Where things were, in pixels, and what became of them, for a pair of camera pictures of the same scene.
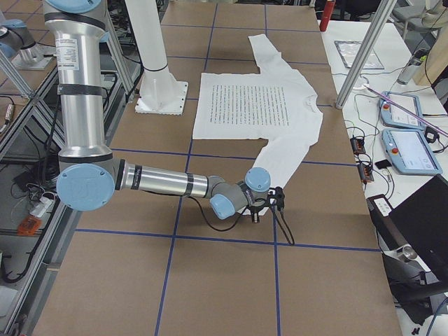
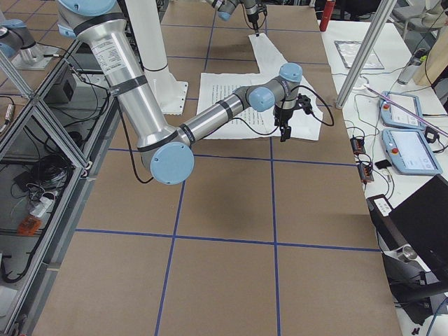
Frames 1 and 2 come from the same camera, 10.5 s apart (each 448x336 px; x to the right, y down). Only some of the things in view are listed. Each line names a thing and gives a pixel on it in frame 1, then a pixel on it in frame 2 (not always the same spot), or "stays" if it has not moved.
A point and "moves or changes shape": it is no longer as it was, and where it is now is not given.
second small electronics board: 365,173 stays
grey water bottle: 413,66 stays
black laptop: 423,219 stays
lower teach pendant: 410,151 stays
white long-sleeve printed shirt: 276,105 moves or changes shape
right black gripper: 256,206 -> 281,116
